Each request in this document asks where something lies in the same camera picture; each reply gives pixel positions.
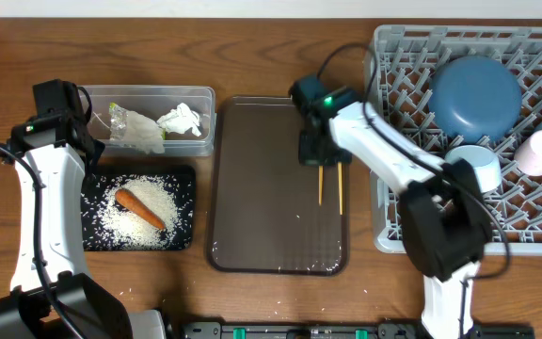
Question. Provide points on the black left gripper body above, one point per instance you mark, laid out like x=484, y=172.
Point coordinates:
x=97, y=148

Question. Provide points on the foil snack wrapper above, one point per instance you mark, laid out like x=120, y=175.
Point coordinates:
x=135, y=130

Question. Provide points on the grey dishwasher rack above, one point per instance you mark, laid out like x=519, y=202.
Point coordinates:
x=408, y=57

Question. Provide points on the orange carrot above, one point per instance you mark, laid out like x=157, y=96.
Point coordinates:
x=131, y=202

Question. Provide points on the white cup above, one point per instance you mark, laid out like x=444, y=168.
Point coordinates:
x=529, y=155

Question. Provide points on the brown serving tray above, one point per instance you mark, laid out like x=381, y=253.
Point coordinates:
x=265, y=216

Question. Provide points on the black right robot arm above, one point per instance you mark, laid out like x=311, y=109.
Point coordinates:
x=444, y=221

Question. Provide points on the black rectangular tray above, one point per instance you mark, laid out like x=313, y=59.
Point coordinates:
x=186, y=188

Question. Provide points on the clear plastic bin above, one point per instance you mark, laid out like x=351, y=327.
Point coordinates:
x=153, y=102

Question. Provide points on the light blue bowl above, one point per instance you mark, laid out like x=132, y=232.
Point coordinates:
x=484, y=162

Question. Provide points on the white tissue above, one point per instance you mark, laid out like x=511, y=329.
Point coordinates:
x=180, y=120

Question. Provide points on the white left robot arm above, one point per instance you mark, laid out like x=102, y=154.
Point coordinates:
x=52, y=294

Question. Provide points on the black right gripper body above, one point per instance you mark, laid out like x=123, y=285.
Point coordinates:
x=310, y=149

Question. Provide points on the white rice pile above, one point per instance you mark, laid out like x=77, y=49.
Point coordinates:
x=148, y=207

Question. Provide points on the wooden chopstick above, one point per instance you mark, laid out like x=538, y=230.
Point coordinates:
x=320, y=185
x=340, y=186

